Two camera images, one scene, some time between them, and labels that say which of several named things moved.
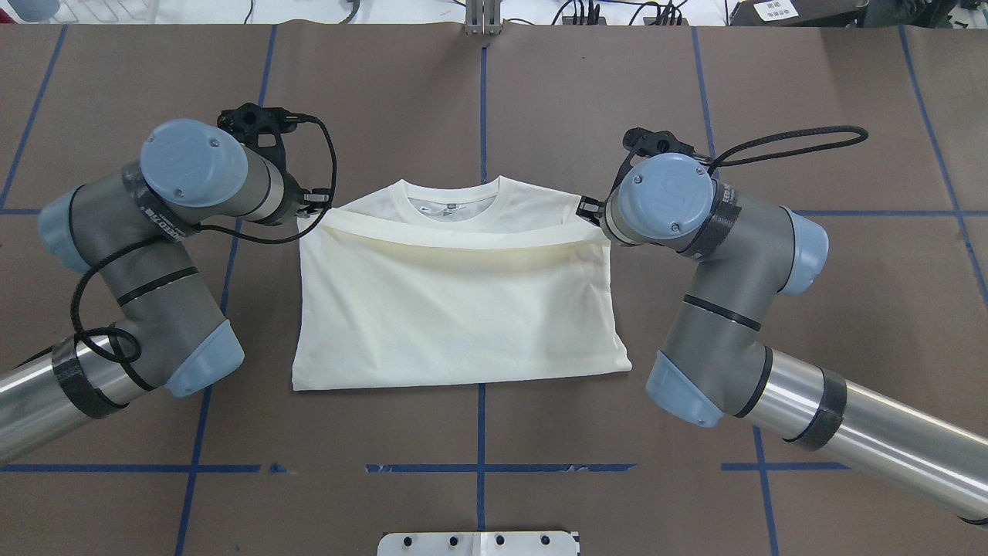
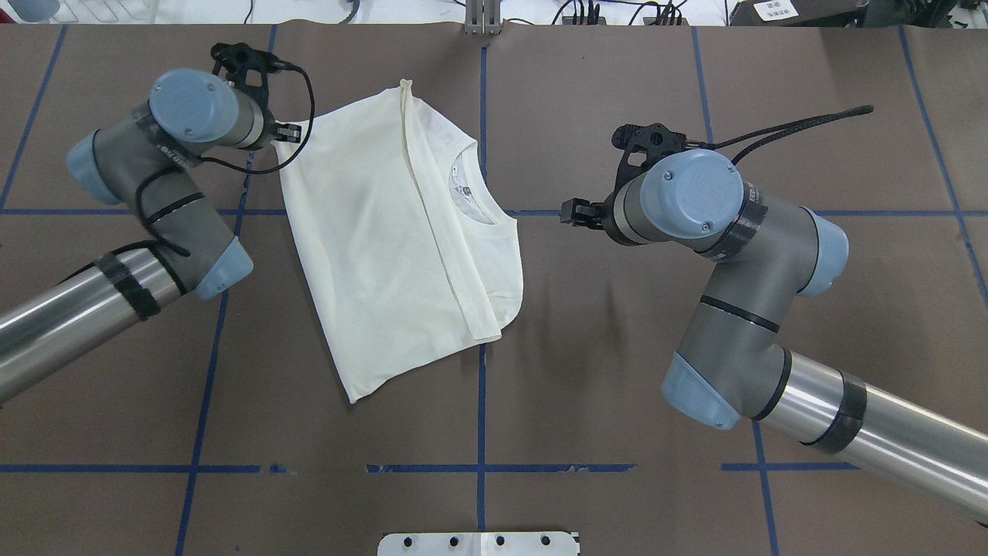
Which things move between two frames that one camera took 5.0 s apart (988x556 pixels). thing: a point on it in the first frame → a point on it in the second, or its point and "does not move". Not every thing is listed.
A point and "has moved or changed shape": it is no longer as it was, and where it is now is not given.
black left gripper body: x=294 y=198 → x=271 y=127
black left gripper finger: x=318 y=199 → x=288 y=133
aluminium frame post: x=483 y=17 does not move
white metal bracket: x=478 y=544 does not move
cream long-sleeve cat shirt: x=448 y=281 has moved or changed shape
